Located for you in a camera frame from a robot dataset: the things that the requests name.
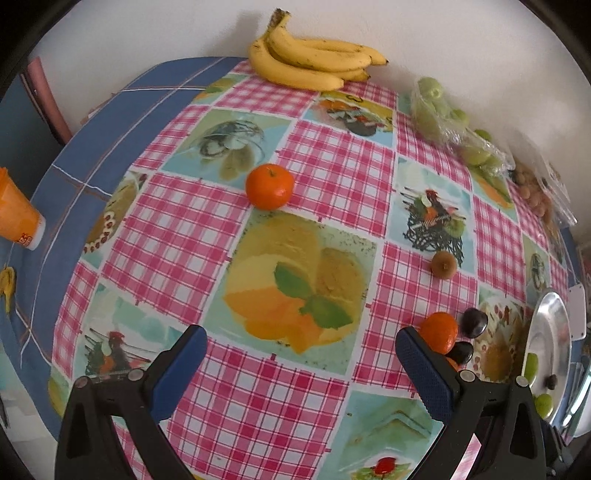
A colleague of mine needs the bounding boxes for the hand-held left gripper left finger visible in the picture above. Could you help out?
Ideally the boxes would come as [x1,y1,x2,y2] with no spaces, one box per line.
[54,323,208,480]

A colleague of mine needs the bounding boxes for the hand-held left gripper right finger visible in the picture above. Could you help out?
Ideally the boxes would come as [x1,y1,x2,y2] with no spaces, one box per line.
[395,325,548,480]

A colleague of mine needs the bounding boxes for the dark plum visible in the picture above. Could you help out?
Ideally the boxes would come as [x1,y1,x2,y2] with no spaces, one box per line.
[447,340,474,365]
[459,308,488,335]

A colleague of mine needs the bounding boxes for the large green mango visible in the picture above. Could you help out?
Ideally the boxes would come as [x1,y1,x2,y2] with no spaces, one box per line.
[523,353,540,388]

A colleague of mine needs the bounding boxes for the small green mango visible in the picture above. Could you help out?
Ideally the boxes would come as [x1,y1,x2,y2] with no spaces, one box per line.
[533,393,555,420]

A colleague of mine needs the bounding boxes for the metal tray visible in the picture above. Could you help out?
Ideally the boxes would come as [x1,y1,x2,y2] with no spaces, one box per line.
[521,290,573,423]

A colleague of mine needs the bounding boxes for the small mandarin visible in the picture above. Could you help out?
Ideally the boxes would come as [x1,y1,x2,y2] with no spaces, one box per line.
[245,163,295,211]

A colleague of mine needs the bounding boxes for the clear container of brown fruit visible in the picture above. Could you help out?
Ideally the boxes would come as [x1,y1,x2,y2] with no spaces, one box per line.
[508,159,578,227]

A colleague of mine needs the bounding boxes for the pink checkered printed tablecloth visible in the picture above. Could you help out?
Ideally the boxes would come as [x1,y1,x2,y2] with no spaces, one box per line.
[48,58,571,480]

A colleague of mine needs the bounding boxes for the orange plastic bottle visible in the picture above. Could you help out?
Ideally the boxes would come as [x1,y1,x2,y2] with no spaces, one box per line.
[0,167,47,251]

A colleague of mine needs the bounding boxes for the blue tablecloth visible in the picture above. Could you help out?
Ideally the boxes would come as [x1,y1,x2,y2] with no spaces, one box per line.
[0,56,241,430]

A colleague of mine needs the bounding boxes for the clear container of green fruit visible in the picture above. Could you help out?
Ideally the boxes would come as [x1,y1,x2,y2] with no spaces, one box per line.
[410,76,515,178]

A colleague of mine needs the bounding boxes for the reddish wooden chair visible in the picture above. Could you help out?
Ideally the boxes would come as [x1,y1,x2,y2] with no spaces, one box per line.
[25,58,72,145]

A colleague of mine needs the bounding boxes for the yellow banana bunch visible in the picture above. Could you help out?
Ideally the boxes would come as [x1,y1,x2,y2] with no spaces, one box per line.
[248,8,389,92]

